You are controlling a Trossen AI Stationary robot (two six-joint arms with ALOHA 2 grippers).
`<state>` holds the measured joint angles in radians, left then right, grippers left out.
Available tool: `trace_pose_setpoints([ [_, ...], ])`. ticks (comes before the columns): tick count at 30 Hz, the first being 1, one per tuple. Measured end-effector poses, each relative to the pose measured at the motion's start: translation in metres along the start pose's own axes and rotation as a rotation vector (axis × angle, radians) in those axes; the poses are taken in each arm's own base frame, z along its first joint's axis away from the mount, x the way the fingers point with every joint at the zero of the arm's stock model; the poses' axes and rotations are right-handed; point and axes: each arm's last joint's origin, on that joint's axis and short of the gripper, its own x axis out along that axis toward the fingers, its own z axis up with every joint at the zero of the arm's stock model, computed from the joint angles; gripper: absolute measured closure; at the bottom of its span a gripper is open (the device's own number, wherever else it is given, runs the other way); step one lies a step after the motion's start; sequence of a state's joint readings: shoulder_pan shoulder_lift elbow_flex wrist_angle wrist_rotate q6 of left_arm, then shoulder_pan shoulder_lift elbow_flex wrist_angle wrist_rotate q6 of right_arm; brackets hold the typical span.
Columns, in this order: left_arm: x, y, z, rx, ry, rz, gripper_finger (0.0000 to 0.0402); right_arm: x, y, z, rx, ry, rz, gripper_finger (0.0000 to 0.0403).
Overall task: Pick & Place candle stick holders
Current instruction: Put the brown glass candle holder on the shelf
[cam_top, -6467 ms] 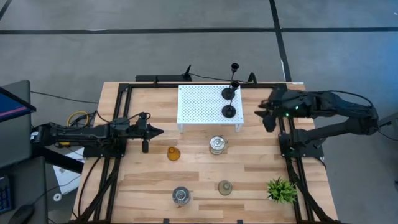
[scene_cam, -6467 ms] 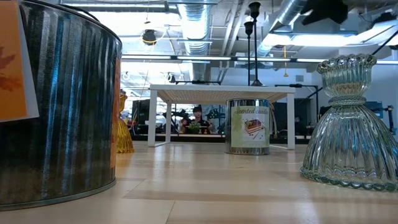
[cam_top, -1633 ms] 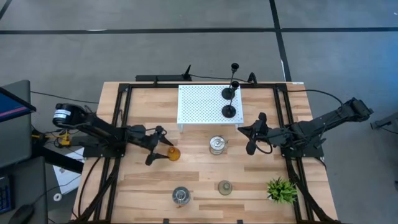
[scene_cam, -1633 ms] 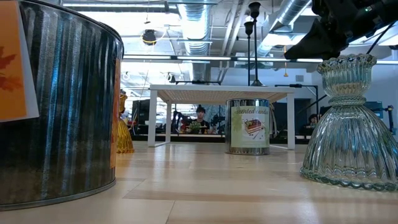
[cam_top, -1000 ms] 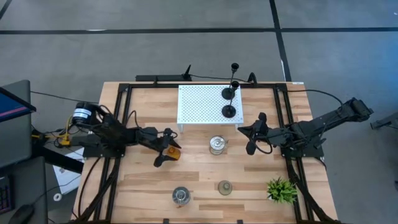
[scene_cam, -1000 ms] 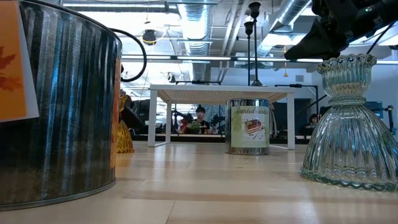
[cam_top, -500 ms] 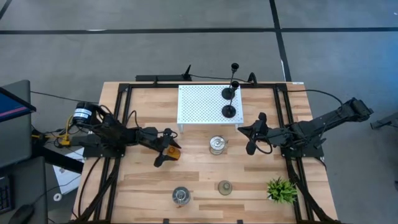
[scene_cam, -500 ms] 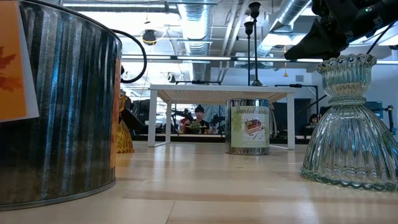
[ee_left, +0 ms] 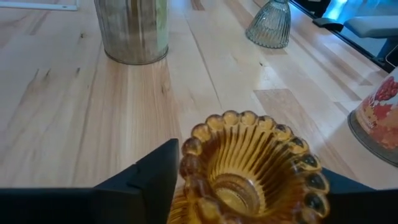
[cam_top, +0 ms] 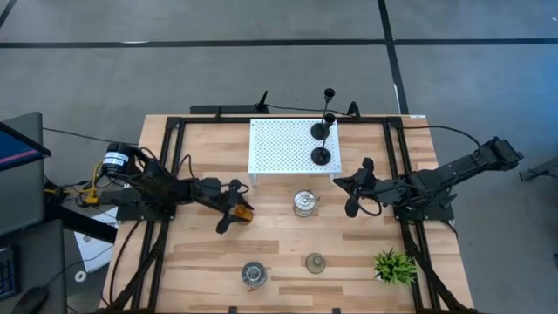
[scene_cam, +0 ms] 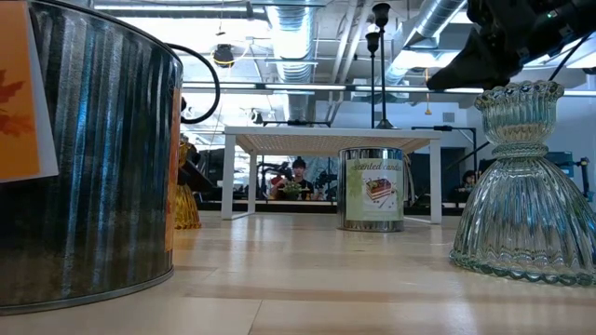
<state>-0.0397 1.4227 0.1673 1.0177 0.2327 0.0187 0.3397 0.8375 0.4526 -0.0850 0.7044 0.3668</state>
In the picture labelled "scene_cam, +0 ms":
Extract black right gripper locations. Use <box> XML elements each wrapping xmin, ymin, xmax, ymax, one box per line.
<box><xmin>426</xmin><ymin>0</ymin><xmax>555</xmax><ymax>92</ymax></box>

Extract tall black candlestick holder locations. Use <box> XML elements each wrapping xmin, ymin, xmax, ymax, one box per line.
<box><xmin>374</xmin><ymin>2</ymin><xmax>398</xmax><ymax>130</ymax></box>

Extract short black candlestick holder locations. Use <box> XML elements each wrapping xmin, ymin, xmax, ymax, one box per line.
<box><xmin>365</xmin><ymin>31</ymin><xmax>381</xmax><ymax>129</ymax></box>

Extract clear glass candle holder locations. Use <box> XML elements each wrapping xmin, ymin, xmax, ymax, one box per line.
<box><xmin>449</xmin><ymin>79</ymin><xmax>596</xmax><ymax>288</ymax></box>

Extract metal can green label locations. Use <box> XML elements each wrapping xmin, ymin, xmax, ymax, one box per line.
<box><xmin>336</xmin><ymin>146</ymin><xmax>406</xmax><ymax>234</ymax></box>

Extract metal can orange label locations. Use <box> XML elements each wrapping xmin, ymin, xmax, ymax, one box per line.
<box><xmin>0</xmin><ymin>0</ymin><xmax>184</xmax><ymax>316</ymax></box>

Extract amber glass candle holder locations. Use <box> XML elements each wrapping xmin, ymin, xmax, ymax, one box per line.
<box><xmin>174</xmin><ymin>134</ymin><xmax>203</xmax><ymax>231</ymax></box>

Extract yellow hanging cone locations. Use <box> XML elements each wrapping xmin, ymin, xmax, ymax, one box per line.
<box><xmin>423</xmin><ymin>69</ymin><xmax>433</xmax><ymax>116</ymax></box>

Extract person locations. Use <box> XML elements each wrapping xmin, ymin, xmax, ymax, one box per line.
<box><xmin>458</xmin><ymin>169</ymin><xmax>481</xmax><ymax>193</ymax></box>
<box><xmin>268</xmin><ymin>156</ymin><xmax>316</xmax><ymax>202</ymax></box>

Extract white perforated shelf table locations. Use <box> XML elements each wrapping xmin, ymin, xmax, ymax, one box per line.
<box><xmin>221</xmin><ymin>126</ymin><xmax>443</xmax><ymax>225</ymax></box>

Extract small green leafy plant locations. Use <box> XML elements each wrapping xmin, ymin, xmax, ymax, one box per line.
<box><xmin>281</xmin><ymin>180</ymin><xmax>306</xmax><ymax>201</ymax></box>

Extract black ceiling lamp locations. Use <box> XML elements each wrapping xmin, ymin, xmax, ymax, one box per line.
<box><xmin>212</xmin><ymin>43</ymin><xmax>236</xmax><ymax>70</ymax></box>

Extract silver ribbed ceiling duct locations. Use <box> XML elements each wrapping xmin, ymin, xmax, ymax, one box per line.
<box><xmin>264</xmin><ymin>0</ymin><xmax>320</xmax><ymax>123</ymax></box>
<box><xmin>384</xmin><ymin>0</ymin><xmax>469</xmax><ymax>87</ymax></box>

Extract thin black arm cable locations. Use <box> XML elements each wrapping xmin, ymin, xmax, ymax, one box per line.
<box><xmin>548</xmin><ymin>33</ymin><xmax>593</xmax><ymax>83</ymax></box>

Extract black aluminium table frame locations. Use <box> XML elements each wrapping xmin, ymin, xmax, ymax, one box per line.
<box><xmin>195</xmin><ymin>199</ymin><xmax>467</xmax><ymax>216</ymax></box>

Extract thick black cable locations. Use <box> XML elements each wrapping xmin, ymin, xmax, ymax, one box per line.
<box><xmin>165</xmin><ymin>42</ymin><xmax>223</xmax><ymax>126</ymax></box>

